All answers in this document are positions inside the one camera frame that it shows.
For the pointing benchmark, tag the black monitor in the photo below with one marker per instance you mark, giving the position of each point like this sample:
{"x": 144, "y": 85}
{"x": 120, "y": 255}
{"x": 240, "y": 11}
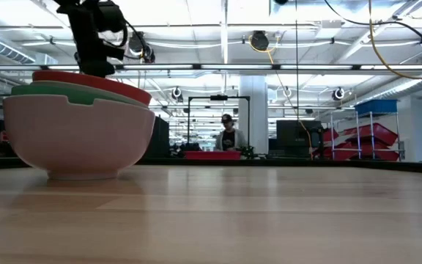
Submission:
{"x": 295, "y": 135}

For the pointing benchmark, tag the red plastic bin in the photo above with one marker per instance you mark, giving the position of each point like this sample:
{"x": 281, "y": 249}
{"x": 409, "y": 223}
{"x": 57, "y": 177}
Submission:
{"x": 379, "y": 133}
{"x": 346, "y": 154}

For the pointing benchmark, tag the black gantry frame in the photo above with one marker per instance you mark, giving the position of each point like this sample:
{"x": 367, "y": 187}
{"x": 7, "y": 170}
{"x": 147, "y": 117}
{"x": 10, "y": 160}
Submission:
{"x": 188, "y": 121}

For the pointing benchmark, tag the wide red bowl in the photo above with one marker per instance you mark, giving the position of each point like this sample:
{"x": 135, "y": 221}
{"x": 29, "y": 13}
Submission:
{"x": 123, "y": 89}

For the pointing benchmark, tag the long light strip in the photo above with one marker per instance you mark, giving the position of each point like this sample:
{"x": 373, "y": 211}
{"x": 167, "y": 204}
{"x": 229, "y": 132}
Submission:
{"x": 233, "y": 67}

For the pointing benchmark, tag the white metal rack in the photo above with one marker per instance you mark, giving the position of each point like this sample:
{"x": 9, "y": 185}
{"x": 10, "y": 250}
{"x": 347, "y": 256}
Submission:
{"x": 371, "y": 132}

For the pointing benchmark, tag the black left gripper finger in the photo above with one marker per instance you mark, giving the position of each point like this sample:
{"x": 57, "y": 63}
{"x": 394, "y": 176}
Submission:
{"x": 97, "y": 69}

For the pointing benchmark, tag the green bowl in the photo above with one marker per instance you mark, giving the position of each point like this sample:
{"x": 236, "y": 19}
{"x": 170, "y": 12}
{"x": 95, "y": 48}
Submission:
{"x": 68, "y": 94}

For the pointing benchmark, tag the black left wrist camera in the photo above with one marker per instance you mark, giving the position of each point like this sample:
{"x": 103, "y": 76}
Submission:
{"x": 112, "y": 16}

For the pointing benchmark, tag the pale notched-rim bowl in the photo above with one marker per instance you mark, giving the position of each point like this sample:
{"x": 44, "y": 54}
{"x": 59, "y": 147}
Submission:
{"x": 79, "y": 143}

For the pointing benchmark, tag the blue plastic bin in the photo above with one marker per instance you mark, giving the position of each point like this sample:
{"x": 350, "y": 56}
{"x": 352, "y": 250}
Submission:
{"x": 376, "y": 108}

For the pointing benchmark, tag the red tray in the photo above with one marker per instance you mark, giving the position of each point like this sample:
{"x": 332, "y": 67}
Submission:
{"x": 212, "y": 155}

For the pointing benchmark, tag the white pillar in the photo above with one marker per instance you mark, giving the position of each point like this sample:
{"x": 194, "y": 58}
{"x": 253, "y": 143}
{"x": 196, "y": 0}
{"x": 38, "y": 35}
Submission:
{"x": 253, "y": 99}

